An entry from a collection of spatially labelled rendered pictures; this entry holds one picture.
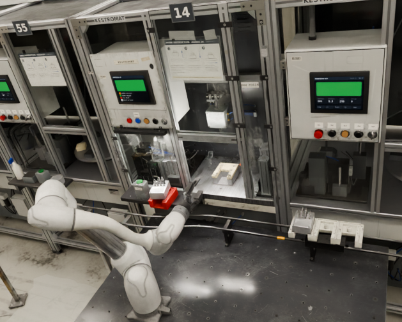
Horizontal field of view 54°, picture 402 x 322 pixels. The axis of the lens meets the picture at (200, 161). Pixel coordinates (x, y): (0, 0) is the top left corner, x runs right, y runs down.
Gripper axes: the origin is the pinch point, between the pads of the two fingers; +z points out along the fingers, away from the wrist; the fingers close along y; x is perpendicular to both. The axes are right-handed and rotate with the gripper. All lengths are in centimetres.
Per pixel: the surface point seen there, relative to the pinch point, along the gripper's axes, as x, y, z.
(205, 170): 18, -22, 45
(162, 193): 27.5, -11.0, 4.5
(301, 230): -56, -22, 1
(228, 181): -4.1, -18.6, 31.9
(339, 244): -75, -28, 1
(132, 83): 37, 54, 18
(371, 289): -91, -45, -10
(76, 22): 64, 89, 21
